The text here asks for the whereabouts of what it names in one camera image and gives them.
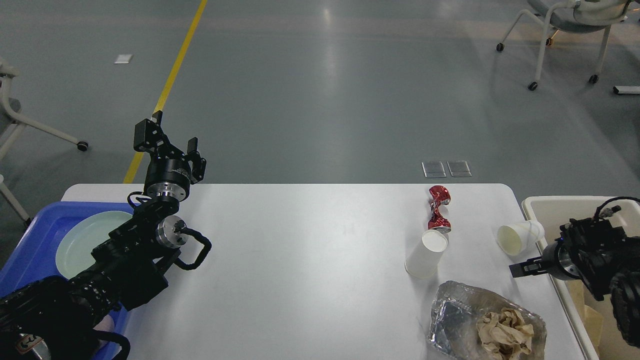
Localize brown paper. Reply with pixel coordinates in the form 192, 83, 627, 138
475, 307, 535, 360

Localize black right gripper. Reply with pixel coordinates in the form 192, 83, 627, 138
509, 243, 582, 281

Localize beige plastic bin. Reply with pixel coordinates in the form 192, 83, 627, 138
521, 195, 640, 360

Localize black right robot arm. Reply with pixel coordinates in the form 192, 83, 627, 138
509, 196, 640, 347

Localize small beige cup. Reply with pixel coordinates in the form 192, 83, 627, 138
404, 229, 449, 280

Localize white bar on floor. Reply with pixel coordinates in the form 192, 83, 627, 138
612, 85, 640, 96

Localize crushed red can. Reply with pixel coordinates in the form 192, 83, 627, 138
427, 185, 451, 234

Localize white paper bowl cup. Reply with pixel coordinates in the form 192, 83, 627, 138
496, 219, 546, 256

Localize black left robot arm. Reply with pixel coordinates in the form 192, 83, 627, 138
0, 110, 212, 360

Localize grey office chair right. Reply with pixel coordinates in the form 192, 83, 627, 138
496, 0, 631, 91

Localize right floor outlet plate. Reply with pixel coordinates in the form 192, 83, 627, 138
446, 161, 473, 178

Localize floor outlet plate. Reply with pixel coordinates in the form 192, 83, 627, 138
446, 161, 473, 178
422, 161, 447, 179

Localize brown paper bag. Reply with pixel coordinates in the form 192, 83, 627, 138
566, 280, 604, 350

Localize left floor outlet plate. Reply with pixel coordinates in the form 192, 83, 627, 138
422, 161, 447, 179

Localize silver foil tray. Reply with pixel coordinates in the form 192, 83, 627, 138
427, 280, 547, 360

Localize blue plastic tray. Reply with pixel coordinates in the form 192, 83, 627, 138
1, 202, 133, 360

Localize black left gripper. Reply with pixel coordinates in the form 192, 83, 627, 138
133, 111, 207, 202

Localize light green plate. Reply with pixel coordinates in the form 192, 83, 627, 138
55, 210, 133, 280

